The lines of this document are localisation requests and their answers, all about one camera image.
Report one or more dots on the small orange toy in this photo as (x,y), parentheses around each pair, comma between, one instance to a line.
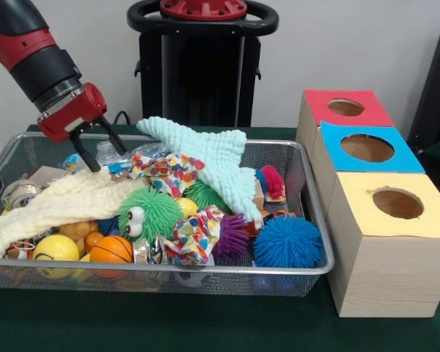
(277,215)

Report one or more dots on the pale yellow cloth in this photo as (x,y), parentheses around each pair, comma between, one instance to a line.
(66,198)

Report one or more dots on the small yellow ball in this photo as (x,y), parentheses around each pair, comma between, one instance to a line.
(188,207)

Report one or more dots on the red spiky toy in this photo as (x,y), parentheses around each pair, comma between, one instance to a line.
(273,182)

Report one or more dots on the yellow smiley ball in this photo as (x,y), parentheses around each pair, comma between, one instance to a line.
(56,251)

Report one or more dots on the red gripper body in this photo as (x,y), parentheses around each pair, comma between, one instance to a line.
(73,114)

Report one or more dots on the crushed clear water bottle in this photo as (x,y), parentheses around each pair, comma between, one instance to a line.
(110,158)

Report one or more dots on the orange toy basketball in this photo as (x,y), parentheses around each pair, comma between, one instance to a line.
(111,251)

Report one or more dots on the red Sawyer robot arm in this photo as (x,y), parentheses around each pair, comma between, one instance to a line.
(29,51)

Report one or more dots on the purple spiky ball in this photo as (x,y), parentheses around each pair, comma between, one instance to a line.
(231,235)

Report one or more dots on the mint green cloth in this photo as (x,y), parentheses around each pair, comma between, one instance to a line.
(213,154)

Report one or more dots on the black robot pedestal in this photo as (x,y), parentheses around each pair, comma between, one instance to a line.
(198,73)

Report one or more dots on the blue spiky ball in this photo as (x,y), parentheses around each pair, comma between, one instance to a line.
(287,240)

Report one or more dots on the wooden box with three holes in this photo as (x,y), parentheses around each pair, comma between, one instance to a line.
(389,271)

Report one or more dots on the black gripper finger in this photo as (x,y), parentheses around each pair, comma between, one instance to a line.
(86,152)
(111,136)

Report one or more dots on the colourful patterned cloth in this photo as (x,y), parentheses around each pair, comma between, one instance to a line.
(172,172)

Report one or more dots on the small dark green spiky ball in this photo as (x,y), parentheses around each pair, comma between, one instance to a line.
(204,194)

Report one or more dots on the shallow clear mesh bin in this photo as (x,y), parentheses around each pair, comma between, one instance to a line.
(312,191)

